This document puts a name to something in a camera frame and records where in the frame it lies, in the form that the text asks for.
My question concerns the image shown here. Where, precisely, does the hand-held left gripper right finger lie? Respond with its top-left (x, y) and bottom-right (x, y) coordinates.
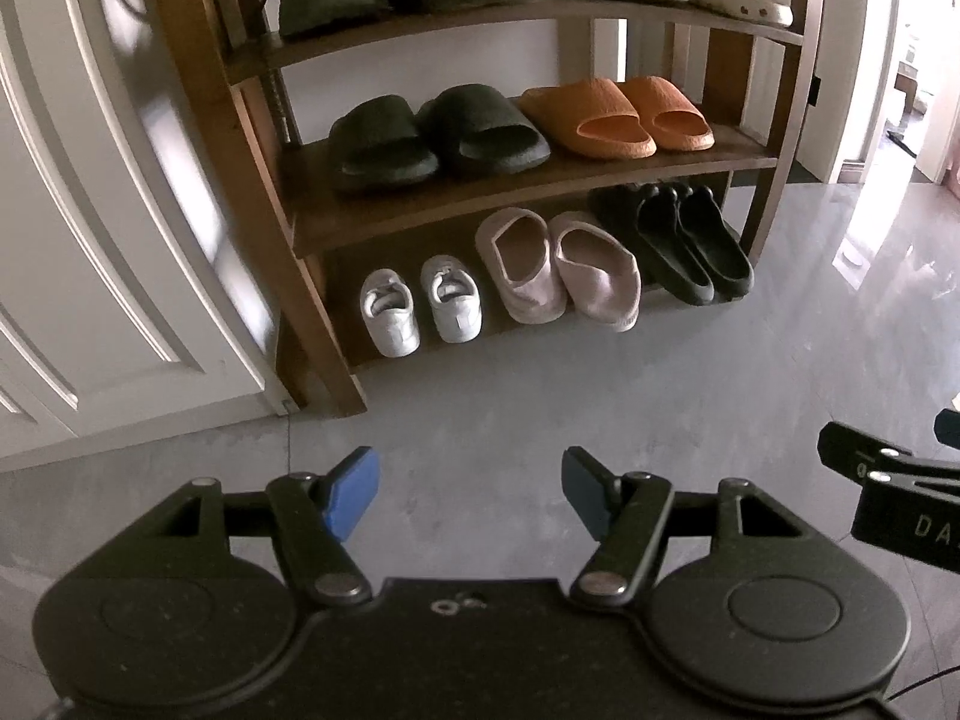
top-left (561, 445), bottom-right (815, 605)

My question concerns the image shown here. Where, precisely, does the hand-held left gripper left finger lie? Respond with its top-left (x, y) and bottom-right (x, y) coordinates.
top-left (146, 445), bottom-right (382, 605)

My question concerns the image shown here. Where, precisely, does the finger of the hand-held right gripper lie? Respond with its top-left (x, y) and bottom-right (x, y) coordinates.
top-left (934, 406), bottom-right (960, 461)
top-left (817, 420), bottom-right (914, 484)

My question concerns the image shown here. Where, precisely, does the small white sneaker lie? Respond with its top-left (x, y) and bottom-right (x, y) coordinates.
top-left (420, 255), bottom-right (482, 344)
top-left (360, 268), bottom-right (421, 358)

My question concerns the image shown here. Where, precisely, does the pink slipper with bear print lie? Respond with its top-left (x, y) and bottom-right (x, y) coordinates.
top-left (550, 214), bottom-right (642, 332)

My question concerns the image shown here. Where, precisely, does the pink slipper with patch print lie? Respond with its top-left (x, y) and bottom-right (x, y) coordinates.
top-left (476, 208), bottom-right (569, 325)

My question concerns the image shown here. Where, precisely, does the black bear-ear slipper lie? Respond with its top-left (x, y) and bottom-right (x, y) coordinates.
top-left (675, 186), bottom-right (755, 299)
top-left (589, 184), bottom-right (715, 306)

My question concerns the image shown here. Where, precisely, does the brown wooden shoe rack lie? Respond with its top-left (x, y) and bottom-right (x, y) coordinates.
top-left (142, 0), bottom-right (826, 419)

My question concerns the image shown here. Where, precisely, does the white panelled door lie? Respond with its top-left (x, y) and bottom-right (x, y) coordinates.
top-left (0, 0), bottom-right (293, 473)

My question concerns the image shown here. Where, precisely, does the dark green slide sandal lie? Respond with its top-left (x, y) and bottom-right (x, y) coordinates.
top-left (416, 84), bottom-right (552, 173)
top-left (328, 95), bottom-right (440, 192)

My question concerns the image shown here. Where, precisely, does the orange slide sandal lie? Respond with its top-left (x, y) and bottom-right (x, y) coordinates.
top-left (619, 76), bottom-right (716, 152)
top-left (519, 79), bottom-right (657, 160)

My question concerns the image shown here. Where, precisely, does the thin black cable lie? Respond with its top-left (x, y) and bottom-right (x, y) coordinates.
top-left (885, 673), bottom-right (960, 700)

